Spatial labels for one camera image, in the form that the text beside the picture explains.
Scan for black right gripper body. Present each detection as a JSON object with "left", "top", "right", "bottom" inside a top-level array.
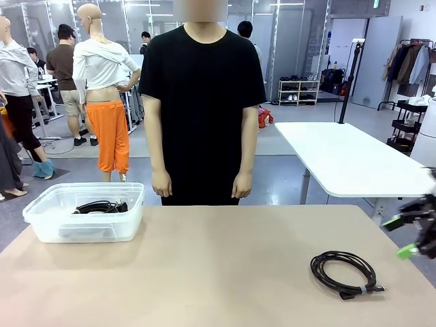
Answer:
[{"left": 403, "top": 193, "right": 436, "bottom": 260}]

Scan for black power cord coil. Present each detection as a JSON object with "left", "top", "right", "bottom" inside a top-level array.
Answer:
[{"left": 72, "top": 199, "right": 129, "bottom": 215}]

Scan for person's right forearm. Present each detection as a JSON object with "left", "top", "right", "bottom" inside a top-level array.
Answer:
[{"left": 147, "top": 132, "right": 170, "bottom": 173}]

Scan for person's left forearm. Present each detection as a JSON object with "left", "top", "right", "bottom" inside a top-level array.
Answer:
[{"left": 234, "top": 132, "right": 257, "bottom": 174}]

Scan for person's left hand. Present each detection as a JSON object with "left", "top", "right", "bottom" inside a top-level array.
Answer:
[{"left": 231, "top": 172, "right": 253, "bottom": 200}]

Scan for person's right hand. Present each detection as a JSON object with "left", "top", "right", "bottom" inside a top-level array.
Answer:
[{"left": 151, "top": 170, "right": 173, "bottom": 198}]

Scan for white side table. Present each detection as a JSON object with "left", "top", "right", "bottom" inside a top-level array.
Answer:
[{"left": 274, "top": 121, "right": 436, "bottom": 225}]

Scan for black utility cart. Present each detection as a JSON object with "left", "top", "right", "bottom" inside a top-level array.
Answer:
[{"left": 387, "top": 99, "right": 429, "bottom": 153}]

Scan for black bags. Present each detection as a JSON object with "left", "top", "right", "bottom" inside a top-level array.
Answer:
[{"left": 321, "top": 67, "right": 345, "bottom": 95}]

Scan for clothes rack with coats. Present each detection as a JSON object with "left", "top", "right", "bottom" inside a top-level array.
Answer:
[{"left": 377, "top": 39, "right": 436, "bottom": 110}]

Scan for wooden shoe rack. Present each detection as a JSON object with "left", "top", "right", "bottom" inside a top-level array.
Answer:
[{"left": 278, "top": 75, "right": 321, "bottom": 106}]

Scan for black tripod pole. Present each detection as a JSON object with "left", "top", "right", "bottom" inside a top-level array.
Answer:
[{"left": 335, "top": 38, "right": 366, "bottom": 124}]

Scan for person in black t-shirt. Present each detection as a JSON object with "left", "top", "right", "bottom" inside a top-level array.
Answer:
[{"left": 138, "top": 0, "right": 267, "bottom": 206}]

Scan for person with black hair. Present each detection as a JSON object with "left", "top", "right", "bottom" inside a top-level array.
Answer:
[{"left": 237, "top": 20, "right": 263, "bottom": 62}]

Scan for mannequin in orange pants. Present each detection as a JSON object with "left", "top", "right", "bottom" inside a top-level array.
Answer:
[{"left": 72, "top": 3, "right": 142, "bottom": 183}]

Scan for clear plastic storage container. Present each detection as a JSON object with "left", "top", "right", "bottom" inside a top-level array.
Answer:
[{"left": 22, "top": 182, "right": 146, "bottom": 244}]

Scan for blue shoe cover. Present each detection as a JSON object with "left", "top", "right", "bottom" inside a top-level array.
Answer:
[{"left": 32, "top": 159, "right": 55, "bottom": 178}]

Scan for person in brown shirt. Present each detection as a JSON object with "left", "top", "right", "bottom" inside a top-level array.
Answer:
[{"left": 46, "top": 23, "right": 99, "bottom": 146}]

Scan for mannequin in dark grey skirt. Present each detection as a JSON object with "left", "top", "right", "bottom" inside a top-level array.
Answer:
[{"left": 0, "top": 115, "right": 29, "bottom": 200}]

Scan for mannequin in grey top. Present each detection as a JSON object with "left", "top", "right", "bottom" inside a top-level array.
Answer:
[{"left": 0, "top": 15, "right": 48, "bottom": 164}]

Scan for black cable with grey tie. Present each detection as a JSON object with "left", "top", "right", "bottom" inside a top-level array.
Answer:
[{"left": 310, "top": 251, "right": 388, "bottom": 301}]

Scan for person holding camera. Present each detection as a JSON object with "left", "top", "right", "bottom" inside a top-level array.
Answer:
[{"left": 140, "top": 31, "right": 153, "bottom": 55}]

